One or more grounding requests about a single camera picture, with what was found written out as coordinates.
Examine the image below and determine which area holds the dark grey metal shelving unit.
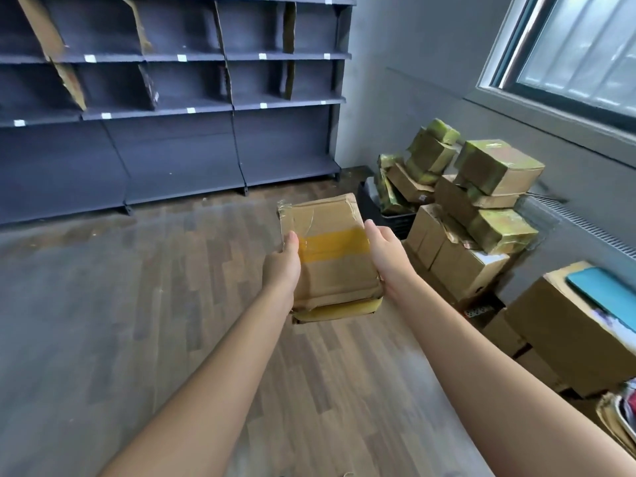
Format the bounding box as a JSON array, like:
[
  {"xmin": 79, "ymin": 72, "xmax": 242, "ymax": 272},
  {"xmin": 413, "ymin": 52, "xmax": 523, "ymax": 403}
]
[{"xmin": 0, "ymin": 0, "xmax": 357, "ymax": 227}]

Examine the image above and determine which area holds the person's right forearm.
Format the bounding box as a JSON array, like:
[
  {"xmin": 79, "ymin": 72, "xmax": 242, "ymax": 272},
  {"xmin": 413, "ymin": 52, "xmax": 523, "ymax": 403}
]
[{"xmin": 387, "ymin": 273, "xmax": 636, "ymax": 477}]

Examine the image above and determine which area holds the grey floor heater grille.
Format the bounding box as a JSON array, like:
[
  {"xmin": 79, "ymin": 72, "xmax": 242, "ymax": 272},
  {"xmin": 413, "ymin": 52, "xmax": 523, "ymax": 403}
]
[{"xmin": 524, "ymin": 192, "xmax": 636, "ymax": 255}]

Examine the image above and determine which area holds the large open cardboard carton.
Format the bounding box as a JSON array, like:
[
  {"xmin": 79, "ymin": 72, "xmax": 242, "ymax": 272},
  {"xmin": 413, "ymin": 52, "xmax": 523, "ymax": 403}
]
[{"xmin": 504, "ymin": 261, "xmax": 636, "ymax": 399}]

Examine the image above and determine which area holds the grey-framed window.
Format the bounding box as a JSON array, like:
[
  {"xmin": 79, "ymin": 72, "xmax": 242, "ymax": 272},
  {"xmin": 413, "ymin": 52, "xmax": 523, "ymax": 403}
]
[{"xmin": 475, "ymin": 0, "xmax": 636, "ymax": 135}]

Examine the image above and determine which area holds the pile of green-taped cardboard boxes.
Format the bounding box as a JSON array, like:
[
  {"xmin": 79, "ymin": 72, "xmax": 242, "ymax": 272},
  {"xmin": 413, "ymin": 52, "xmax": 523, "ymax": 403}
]
[{"xmin": 374, "ymin": 118, "xmax": 546, "ymax": 304}]

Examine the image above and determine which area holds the person's left forearm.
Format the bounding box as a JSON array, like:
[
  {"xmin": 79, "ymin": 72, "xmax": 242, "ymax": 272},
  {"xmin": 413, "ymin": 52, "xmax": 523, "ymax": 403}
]
[{"xmin": 99, "ymin": 291, "xmax": 346, "ymax": 477}]

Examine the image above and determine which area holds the plain small cardboard carton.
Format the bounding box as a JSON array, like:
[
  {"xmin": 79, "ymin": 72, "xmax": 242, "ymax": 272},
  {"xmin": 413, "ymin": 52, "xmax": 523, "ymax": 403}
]
[
  {"xmin": 514, "ymin": 344, "xmax": 568, "ymax": 393},
  {"xmin": 481, "ymin": 308, "xmax": 528, "ymax": 359}
]

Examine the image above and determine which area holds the torn cardboard carton with clutter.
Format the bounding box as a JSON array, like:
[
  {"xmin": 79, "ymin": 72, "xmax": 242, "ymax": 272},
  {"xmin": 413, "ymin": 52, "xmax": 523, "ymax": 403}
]
[{"xmin": 595, "ymin": 376, "xmax": 636, "ymax": 460}]

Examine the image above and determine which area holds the black plastic crate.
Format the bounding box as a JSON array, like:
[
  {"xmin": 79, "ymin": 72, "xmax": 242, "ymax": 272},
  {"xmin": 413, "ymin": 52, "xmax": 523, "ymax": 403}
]
[{"xmin": 358, "ymin": 176, "xmax": 419, "ymax": 240}]

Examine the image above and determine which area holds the yellow-taped cardboard box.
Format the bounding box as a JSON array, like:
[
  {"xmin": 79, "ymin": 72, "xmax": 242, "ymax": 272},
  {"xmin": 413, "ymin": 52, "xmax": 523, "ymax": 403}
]
[{"xmin": 277, "ymin": 193, "xmax": 386, "ymax": 324}]

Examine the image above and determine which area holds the row of white shelf labels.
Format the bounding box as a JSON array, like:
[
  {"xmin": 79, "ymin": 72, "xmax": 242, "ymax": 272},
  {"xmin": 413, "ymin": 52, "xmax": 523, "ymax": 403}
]
[{"xmin": 14, "ymin": 51, "xmax": 337, "ymax": 127}]

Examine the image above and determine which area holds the teal flat sheet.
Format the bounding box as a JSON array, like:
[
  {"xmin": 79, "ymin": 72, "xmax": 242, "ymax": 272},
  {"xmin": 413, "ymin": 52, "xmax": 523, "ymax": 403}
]
[{"xmin": 567, "ymin": 266, "xmax": 636, "ymax": 334}]

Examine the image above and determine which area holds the person's right hand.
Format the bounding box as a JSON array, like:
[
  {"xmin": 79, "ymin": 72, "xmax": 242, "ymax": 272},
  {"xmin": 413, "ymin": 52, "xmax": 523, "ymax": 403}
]
[{"xmin": 364, "ymin": 220, "xmax": 419, "ymax": 299}]

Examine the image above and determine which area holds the row of cardboard shelf dividers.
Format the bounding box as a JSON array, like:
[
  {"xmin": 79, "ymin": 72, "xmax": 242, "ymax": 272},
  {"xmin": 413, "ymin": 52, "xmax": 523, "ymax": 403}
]
[{"xmin": 14, "ymin": 0, "xmax": 298, "ymax": 112}]

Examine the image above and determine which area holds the person's left hand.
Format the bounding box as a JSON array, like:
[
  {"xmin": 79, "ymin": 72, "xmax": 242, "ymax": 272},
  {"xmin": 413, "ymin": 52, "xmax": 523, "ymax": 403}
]
[{"xmin": 262, "ymin": 231, "xmax": 302, "ymax": 308}]

